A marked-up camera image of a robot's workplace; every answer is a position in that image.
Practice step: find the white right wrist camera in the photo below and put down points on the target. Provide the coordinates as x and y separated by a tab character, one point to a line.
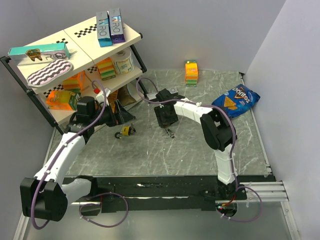
152	96

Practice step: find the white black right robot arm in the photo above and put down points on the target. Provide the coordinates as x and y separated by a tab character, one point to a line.
218	130

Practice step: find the beige black shelf rack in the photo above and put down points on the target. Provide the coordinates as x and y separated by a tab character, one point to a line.
82	43

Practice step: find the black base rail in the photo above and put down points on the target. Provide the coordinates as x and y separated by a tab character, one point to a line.
169	192

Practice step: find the orange box bottom shelf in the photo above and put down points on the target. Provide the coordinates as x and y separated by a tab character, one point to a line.
112	97

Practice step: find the purple toothpaste box standing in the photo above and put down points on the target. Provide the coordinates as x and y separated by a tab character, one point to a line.
116	26

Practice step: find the pink grey striped sponge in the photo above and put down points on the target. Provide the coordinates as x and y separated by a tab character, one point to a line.
49	73

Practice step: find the blue toothpaste box standing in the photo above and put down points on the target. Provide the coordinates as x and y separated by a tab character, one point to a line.
103	29

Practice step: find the orange green snack box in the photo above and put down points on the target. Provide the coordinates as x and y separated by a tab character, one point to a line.
63	100

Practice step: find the sponge pack on table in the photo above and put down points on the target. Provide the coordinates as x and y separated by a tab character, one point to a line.
191	73

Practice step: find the brown pouch bottom shelf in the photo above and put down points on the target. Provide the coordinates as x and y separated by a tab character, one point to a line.
128	96

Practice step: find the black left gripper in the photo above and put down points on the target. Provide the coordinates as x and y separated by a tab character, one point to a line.
124	115

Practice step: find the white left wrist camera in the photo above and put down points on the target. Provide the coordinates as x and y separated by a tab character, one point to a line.
101	94

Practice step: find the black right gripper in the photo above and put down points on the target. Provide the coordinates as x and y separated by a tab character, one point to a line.
161	120

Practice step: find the orange sponge pack left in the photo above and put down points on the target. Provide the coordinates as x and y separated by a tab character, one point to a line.
75	83

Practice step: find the toilet paper roll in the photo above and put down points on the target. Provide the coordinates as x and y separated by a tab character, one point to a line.
123	62

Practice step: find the aluminium extrusion rail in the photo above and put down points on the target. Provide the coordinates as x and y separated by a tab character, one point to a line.
269	191

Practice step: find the black padlock keys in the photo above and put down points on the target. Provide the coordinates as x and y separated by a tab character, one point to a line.
132	130

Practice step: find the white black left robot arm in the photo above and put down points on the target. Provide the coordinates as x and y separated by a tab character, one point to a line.
44	196

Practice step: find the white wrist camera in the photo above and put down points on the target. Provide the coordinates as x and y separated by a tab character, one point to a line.
152	96
101	94

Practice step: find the blue Doritos chip bag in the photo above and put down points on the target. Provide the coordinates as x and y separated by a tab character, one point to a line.
237	101

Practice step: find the sponge pack middle shelf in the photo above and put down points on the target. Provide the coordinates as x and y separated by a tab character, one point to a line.
106	69

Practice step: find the teal toothpaste box lying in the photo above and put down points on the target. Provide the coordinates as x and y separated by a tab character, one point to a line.
37	54

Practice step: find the black padlock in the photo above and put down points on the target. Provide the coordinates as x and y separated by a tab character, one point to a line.
126	131

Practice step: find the silver toothpaste box on table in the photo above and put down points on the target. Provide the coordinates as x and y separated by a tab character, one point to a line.
173	91

